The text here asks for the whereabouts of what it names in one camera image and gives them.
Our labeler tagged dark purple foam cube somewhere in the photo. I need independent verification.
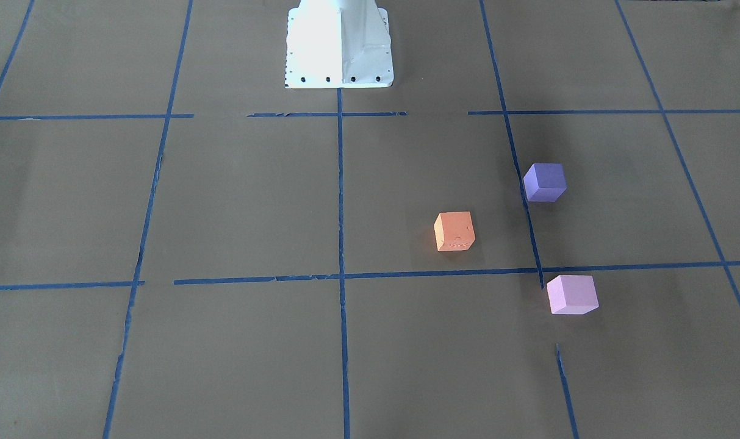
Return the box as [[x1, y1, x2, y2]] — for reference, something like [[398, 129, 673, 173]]
[[522, 163, 567, 202]]

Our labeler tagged orange foam cube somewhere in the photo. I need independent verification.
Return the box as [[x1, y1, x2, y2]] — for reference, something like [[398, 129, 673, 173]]
[[434, 211, 476, 252]]

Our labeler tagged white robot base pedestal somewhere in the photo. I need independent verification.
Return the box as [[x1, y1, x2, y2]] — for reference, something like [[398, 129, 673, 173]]
[[284, 1, 395, 89]]

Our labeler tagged pink foam cube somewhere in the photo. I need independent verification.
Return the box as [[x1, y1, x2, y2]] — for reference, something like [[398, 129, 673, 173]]
[[546, 275, 600, 316]]

